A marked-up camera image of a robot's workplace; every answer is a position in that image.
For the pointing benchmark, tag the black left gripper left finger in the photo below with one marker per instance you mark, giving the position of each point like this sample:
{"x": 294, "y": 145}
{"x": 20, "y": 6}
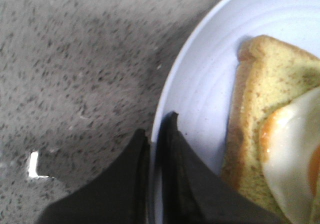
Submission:
{"x": 117, "y": 196}

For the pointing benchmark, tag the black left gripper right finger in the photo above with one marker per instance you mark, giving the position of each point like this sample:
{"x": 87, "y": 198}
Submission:
{"x": 192, "y": 193}

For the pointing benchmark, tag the light blue plate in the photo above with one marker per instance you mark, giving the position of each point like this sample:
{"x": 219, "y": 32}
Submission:
{"x": 200, "y": 83}

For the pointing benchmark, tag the fried egg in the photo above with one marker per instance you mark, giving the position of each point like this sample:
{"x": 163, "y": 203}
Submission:
{"x": 290, "y": 142}

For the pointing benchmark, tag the bread slice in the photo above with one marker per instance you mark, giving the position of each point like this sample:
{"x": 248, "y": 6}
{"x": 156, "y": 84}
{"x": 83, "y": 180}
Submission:
{"x": 271, "y": 73}

